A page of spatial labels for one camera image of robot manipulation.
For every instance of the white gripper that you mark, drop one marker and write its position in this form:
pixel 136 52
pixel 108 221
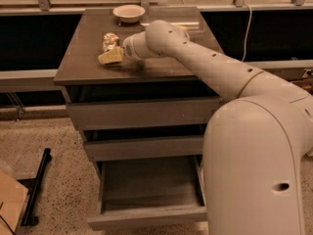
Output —
pixel 129 50

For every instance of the orange soda can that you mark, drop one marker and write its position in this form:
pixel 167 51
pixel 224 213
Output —
pixel 110 41

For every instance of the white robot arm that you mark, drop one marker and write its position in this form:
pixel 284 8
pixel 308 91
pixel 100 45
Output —
pixel 253 145

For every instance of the top grey drawer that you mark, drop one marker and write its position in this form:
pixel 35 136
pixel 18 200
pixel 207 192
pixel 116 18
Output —
pixel 129 114

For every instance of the grey drawer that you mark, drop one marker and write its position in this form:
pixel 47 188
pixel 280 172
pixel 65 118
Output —
pixel 129 114
pixel 149 192
pixel 175 146

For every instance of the grey drawer cabinet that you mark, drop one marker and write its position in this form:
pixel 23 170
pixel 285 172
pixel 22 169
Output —
pixel 84 79

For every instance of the middle grey drawer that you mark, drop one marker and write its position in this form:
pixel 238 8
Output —
pixel 175 146

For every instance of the bottom grey drawer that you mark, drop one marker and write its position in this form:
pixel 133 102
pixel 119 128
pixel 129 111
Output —
pixel 149 192

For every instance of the white bowl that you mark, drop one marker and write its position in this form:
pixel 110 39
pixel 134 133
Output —
pixel 129 14

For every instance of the yellow sponge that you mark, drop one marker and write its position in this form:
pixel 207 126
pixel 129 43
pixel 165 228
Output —
pixel 183 27

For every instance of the black metal bar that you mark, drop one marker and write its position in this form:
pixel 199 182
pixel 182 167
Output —
pixel 33 185

